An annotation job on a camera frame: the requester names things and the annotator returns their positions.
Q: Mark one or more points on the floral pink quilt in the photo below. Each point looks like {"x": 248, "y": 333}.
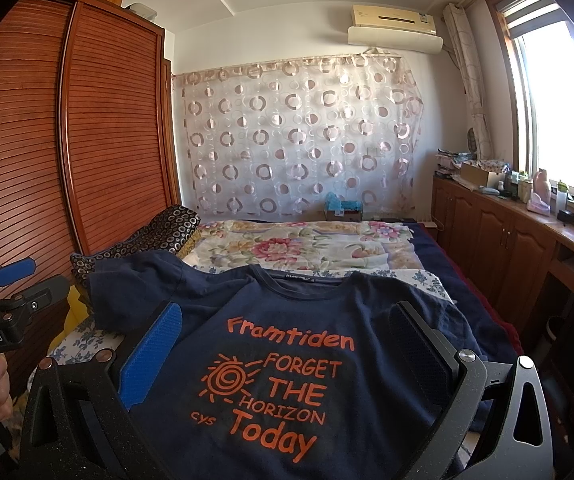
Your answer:
{"x": 318, "y": 247}

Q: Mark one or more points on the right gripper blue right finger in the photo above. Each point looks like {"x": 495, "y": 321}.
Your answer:
{"x": 433, "y": 359}

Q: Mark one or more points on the white bottle green cap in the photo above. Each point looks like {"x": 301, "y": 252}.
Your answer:
{"x": 561, "y": 196}

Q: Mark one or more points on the blue floral white blanket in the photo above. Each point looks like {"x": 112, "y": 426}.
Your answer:
{"x": 81, "y": 339}

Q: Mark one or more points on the cardboard box on cabinet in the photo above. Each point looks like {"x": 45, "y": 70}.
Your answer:
{"x": 480, "y": 177}

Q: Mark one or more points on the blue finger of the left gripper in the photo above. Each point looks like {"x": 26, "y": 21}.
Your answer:
{"x": 16, "y": 271}

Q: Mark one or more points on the blue toy on box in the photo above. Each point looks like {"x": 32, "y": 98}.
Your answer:
{"x": 335, "y": 204}

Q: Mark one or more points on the window with wooden frame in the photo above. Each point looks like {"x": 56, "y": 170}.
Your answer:
{"x": 537, "y": 37}

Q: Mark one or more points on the black circle pattern pillow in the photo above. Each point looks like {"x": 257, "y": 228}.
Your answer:
{"x": 174, "y": 230}

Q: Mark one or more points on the long wooden side cabinet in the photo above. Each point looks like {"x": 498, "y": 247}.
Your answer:
{"x": 506, "y": 251}

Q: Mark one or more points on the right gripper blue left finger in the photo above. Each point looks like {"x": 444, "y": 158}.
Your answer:
{"x": 143, "y": 352}

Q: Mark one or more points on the circle pattern sheer curtain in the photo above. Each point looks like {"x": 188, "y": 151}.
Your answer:
{"x": 273, "y": 140}

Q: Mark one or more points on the white wall air conditioner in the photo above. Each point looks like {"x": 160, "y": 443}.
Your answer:
{"x": 392, "y": 28}

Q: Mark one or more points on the beige side window curtain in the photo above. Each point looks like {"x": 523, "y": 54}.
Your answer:
{"x": 467, "y": 57}

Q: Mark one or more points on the navy blue bed sheet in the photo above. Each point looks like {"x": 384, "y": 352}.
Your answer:
{"x": 497, "y": 339}

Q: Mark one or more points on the pink figurine on cabinet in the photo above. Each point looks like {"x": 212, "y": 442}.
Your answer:
{"x": 539, "y": 201}

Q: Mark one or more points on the navy printed t-shirt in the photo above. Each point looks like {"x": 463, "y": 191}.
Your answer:
{"x": 278, "y": 375}

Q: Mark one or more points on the wooden slatted wardrobe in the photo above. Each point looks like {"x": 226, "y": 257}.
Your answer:
{"x": 86, "y": 150}

